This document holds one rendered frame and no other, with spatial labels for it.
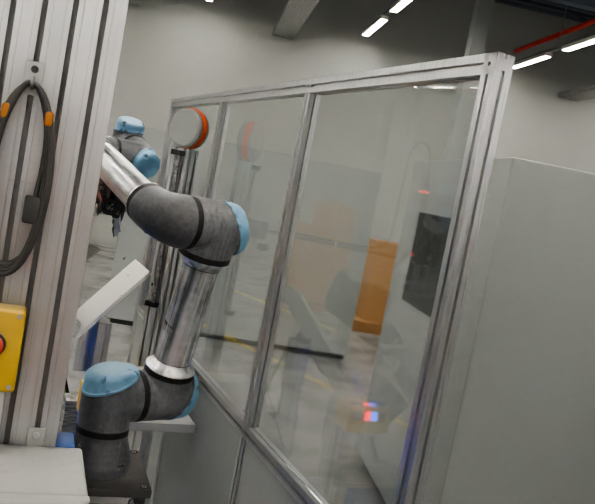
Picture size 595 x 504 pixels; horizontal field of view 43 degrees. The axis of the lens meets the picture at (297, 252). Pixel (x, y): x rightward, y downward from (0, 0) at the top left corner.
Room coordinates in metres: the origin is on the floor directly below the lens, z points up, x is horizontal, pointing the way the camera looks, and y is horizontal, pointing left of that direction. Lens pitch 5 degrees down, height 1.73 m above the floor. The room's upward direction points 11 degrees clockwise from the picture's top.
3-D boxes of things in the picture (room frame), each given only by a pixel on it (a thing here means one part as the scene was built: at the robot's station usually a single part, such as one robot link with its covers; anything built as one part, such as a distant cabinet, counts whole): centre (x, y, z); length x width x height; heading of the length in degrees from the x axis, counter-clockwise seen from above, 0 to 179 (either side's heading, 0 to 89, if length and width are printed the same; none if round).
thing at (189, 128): (2.95, 0.50, 1.88); 0.17 x 0.15 x 0.16; 24
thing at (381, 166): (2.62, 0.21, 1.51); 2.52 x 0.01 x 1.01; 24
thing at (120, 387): (1.63, 0.35, 1.20); 0.13 x 0.12 x 0.14; 131
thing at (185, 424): (2.66, 0.42, 0.85); 0.36 x 0.24 x 0.03; 24
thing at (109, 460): (1.63, 0.35, 1.09); 0.15 x 0.15 x 0.10
